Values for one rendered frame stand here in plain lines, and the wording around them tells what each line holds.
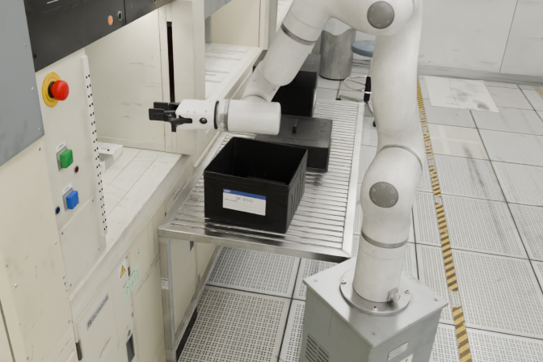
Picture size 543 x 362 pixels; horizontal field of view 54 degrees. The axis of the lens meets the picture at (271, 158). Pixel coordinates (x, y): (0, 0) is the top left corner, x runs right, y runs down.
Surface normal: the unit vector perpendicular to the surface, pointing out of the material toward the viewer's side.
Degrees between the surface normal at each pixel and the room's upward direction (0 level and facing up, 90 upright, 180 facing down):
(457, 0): 90
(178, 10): 90
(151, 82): 90
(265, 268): 0
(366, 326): 0
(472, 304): 0
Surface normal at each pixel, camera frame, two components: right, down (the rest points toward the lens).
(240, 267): 0.04, -0.89
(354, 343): -0.82, 0.22
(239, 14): -0.18, 0.44
